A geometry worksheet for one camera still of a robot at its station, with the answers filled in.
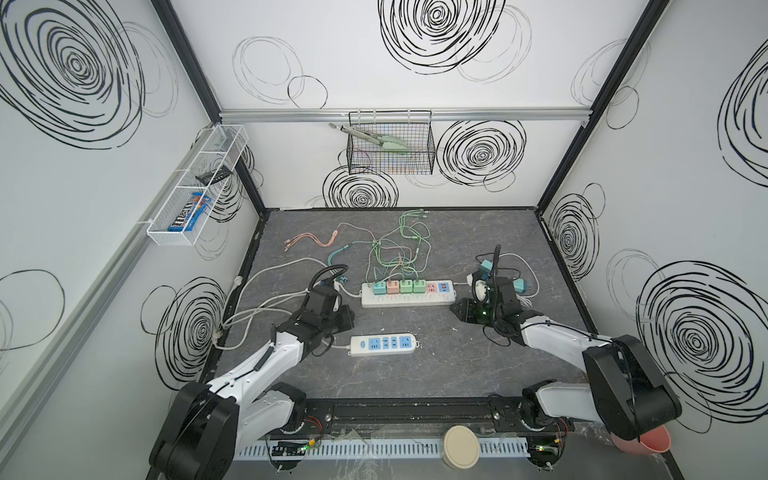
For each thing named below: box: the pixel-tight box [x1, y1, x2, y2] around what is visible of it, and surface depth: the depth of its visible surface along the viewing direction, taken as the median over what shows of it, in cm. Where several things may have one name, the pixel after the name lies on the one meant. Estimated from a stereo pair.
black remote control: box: [195, 165, 233, 186], surface depth 81 cm
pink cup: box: [610, 425, 671, 454], surface depth 63 cm
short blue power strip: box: [349, 333, 419, 357], surface depth 84 cm
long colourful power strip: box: [359, 280, 457, 308], surface depth 94 cm
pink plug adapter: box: [386, 280, 400, 295], surface depth 93 cm
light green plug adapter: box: [400, 279, 413, 294], surface depth 93 cm
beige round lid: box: [442, 425, 481, 470], surface depth 66 cm
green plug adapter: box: [412, 279, 427, 294], surface depth 93 cm
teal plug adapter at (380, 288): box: [374, 281, 387, 295], surface depth 92 cm
